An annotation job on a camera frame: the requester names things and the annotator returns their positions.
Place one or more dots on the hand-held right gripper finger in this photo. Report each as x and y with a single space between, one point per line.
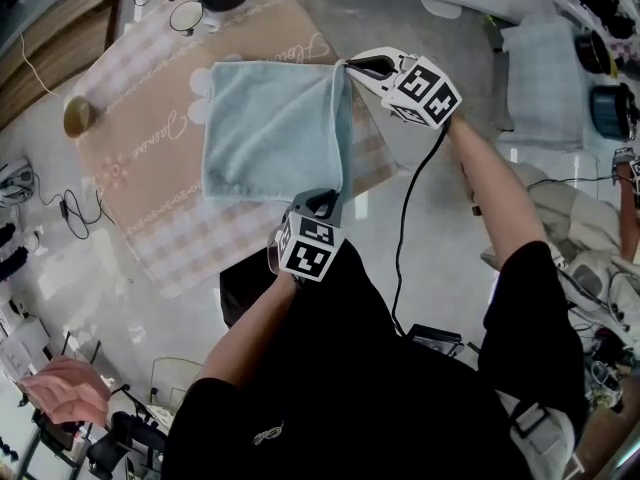
377 84
375 58

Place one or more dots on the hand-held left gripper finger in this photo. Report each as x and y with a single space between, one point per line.
337 210
300 202

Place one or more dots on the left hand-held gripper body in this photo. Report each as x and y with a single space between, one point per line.
305 253

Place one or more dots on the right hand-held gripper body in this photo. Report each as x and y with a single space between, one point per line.
425 93

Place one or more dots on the light blue towel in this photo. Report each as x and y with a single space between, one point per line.
270 128

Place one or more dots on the person's left forearm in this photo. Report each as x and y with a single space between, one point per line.
250 333

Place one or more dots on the person's right forearm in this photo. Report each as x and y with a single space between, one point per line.
490 183

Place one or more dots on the pale folded cloth pile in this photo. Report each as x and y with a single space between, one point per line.
542 88

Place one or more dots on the person's black shirt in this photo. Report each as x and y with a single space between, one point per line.
350 393

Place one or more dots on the beige checkered floral tablecloth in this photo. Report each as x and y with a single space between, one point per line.
150 208

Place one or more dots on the black power box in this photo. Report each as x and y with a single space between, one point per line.
432 338

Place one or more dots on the white mug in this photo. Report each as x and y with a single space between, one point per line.
210 22

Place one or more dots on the black cooking pot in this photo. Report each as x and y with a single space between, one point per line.
592 53

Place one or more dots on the blue cooking pot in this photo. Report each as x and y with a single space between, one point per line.
607 110

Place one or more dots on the brown bowl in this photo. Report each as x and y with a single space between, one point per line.
77 118

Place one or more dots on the white and grey helmet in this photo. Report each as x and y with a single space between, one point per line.
15 183

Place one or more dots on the wooden step platform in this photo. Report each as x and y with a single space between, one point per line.
60 23

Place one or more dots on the grey waist bag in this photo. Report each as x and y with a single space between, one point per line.
545 433

